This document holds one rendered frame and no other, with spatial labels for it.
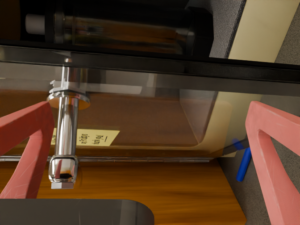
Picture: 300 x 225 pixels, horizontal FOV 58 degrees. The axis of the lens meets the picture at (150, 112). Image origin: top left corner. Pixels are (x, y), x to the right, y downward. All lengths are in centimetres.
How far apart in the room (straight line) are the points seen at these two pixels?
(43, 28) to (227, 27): 26
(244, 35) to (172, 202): 27
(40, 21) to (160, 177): 32
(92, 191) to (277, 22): 36
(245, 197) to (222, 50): 24
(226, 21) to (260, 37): 5
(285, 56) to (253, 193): 21
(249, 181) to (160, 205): 15
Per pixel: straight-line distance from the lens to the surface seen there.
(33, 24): 44
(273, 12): 39
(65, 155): 16
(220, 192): 50
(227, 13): 40
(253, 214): 47
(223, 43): 39
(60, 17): 39
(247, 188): 48
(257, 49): 40
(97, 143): 30
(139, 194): 46
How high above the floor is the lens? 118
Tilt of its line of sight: 12 degrees down
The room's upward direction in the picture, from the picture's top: 88 degrees counter-clockwise
